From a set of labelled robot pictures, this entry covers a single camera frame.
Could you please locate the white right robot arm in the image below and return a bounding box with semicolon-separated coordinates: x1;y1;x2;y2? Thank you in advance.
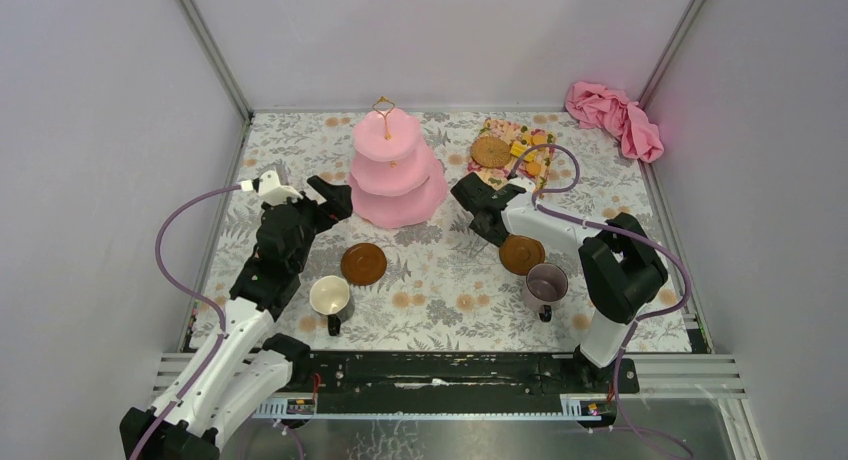
451;173;668;392

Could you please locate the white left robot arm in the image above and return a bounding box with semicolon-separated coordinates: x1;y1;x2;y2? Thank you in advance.
119;171;353;459

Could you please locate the round woven brown coaster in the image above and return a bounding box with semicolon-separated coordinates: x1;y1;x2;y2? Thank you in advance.
470;136;512;168

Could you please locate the pink three-tier cake stand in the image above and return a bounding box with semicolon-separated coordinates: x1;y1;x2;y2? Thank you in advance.
348;96;448;229

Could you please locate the small orange cookie toy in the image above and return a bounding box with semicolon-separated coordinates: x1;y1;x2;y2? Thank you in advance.
525;161;542;177

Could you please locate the brown saucer right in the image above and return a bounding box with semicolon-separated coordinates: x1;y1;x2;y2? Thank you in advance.
498;235;546;276

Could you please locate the brown saucer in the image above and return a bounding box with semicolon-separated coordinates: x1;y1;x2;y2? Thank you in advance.
498;235;546;276
340;243;388;286

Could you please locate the floral rectangular serving tray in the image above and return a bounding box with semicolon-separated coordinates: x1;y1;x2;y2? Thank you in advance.
467;118;556;190

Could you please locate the yellow cake piece toy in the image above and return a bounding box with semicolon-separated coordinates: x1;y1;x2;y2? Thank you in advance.
510;141;529;158

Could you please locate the brown saucer left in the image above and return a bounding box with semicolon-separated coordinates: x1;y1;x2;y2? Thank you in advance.
340;243;388;286

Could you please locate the floral tablecloth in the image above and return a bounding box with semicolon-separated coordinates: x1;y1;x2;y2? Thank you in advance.
187;110;694;354

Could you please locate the crumpled pink cloth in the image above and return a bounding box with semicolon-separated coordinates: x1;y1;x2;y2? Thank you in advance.
564;81;665;163

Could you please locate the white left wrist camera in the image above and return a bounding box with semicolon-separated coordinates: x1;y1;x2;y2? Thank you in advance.
238;169;304;206

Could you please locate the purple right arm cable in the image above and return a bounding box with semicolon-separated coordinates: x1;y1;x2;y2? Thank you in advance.
508;143;696;460

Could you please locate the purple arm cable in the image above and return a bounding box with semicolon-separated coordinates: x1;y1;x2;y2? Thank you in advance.
508;143;696;460
129;183;256;460

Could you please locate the cream mug black handle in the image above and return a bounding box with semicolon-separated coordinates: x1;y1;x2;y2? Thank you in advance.
309;275;355;336

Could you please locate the mauve mug black handle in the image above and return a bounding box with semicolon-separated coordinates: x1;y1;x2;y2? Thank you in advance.
521;263;569;323

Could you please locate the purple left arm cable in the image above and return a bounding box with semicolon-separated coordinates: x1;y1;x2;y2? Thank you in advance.
129;183;256;460

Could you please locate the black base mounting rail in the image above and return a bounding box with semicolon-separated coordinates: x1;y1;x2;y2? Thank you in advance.
274;351;640;418

